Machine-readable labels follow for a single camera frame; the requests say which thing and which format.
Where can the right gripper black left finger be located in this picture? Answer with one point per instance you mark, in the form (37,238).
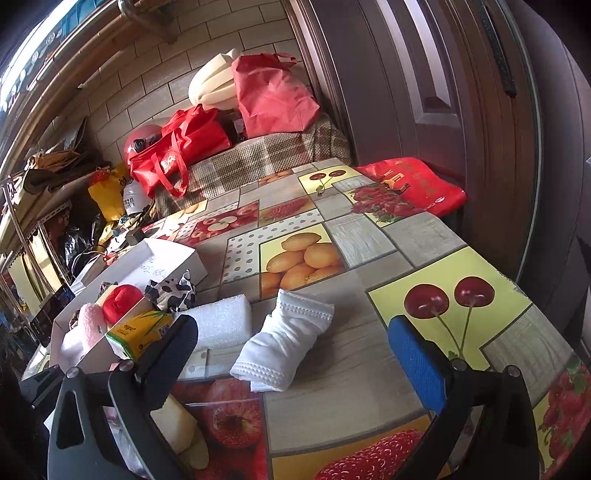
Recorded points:
(81,445)

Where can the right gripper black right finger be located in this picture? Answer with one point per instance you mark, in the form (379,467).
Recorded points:
(504,444)

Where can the cream hexagonal sponge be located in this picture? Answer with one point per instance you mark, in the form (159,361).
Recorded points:
(175,423)

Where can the pink fluffy pouch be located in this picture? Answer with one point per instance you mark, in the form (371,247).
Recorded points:
(92,324)

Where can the yellow bamboo tissue pack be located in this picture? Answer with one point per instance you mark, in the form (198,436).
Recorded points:
(130,338)

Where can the red plush ball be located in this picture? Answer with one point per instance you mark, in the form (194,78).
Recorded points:
(119,302)

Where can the black white cow-print cloth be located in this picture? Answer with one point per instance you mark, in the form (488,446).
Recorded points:
(172,295)

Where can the white foam block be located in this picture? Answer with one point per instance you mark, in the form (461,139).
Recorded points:
(222,324)

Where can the smartphone showing video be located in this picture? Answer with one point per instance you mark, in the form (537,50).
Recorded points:
(42,323)

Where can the fruit pattern tablecloth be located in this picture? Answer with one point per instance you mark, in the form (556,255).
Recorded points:
(327,232)

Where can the black plastic bag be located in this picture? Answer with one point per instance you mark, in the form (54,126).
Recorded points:
(81,236)

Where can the white cardboard tray box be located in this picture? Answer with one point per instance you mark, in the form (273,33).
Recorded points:
(151,259)

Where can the metal storage shelf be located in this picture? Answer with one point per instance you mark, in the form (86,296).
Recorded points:
(55,179)

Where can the yellow shopping bag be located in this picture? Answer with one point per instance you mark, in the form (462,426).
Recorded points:
(105,187)

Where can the red bag beside table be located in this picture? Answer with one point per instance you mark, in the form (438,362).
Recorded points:
(418,184)

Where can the red helmet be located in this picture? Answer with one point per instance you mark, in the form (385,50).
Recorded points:
(140,139)

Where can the red tote bag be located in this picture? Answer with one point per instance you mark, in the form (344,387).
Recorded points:
(188,137)

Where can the plaid covered bench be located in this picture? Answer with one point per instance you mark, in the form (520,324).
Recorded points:
(253,159)

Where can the cream foam roll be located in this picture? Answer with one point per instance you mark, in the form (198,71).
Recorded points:
(213,86)

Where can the red paper bag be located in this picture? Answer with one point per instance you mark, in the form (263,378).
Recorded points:
(271,98)

